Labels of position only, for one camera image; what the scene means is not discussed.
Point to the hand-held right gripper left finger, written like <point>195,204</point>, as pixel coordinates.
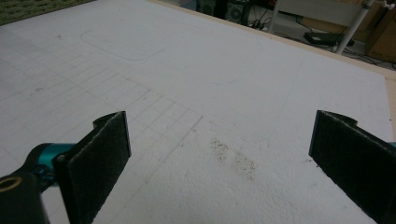
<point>93,174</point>

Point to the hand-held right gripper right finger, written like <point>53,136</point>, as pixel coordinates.
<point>351,165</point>

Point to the green woven basket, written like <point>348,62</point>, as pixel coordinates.
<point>31,9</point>

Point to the brown cardboard box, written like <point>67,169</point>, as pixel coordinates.
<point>383,39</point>

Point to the flat black box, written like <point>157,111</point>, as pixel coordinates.
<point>323,38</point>

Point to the black computer tower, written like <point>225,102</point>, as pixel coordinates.
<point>211,7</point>
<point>237,13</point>

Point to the white desk frame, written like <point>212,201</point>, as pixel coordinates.
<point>351,28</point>

